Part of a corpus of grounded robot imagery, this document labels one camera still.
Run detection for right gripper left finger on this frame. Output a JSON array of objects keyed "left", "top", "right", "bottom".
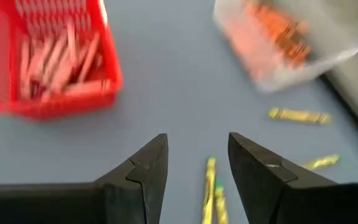
[{"left": 94, "top": 133, "right": 169, "bottom": 224}]

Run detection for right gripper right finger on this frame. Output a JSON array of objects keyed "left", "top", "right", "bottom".
[{"left": 227, "top": 132, "right": 298, "bottom": 224}]

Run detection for scattered yellow crayons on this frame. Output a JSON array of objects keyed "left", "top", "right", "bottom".
[{"left": 320, "top": 71, "right": 358, "bottom": 144}]

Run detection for clear plastic bin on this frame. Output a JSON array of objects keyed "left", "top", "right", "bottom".
[{"left": 212, "top": 0, "right": 358, "bottom": 94}]

